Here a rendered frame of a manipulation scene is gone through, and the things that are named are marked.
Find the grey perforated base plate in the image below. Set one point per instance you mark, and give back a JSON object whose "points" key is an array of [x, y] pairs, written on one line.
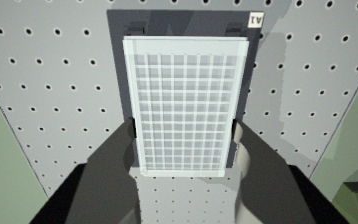
{"points": [[60, 99]]}

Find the white well plate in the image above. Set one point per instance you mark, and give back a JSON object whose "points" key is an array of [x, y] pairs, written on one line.
{"points": [[176, 88]]}

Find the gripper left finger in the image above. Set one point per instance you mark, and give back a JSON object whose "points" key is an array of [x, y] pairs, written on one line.
{"points": [[100, 190]]}

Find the dark grey plate nest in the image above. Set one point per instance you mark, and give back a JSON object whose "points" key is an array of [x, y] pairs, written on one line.
{"points": [[215, 23]]}

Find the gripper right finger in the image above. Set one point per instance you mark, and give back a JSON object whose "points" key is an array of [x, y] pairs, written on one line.
{"points": [[273, 191]]}

